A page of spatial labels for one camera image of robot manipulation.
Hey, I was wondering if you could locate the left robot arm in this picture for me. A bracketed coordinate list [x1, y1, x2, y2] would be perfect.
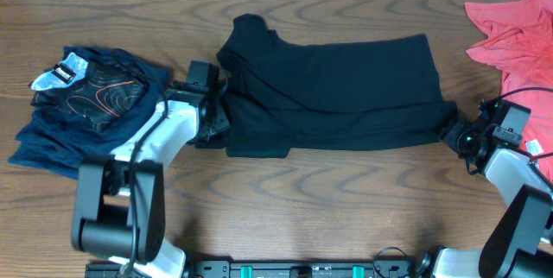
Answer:
[71, 82, 230, 277]

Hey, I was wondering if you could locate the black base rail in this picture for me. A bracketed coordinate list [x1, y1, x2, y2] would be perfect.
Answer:
[85, 246, 429, 278]

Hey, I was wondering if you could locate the left black cable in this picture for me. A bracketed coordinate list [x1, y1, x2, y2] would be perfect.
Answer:
[118, 51, 174, 278]

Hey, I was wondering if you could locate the black t-shirt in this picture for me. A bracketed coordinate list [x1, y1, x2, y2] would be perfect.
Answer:
[207, 14, 458, 158]

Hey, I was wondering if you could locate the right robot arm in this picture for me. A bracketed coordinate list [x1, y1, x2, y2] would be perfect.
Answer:
[413, 98, 552, 278]

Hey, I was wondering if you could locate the coral red shirt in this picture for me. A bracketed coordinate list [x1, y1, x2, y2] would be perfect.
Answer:
[465, 0, 552, 180]

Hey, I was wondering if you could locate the folded navy blue shirt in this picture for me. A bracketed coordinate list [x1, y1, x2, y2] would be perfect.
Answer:
[8, 47, 169, 179]

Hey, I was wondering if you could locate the folded black patterned shirt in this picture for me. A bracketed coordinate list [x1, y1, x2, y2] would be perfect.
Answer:
[29, 52, 149, 132]

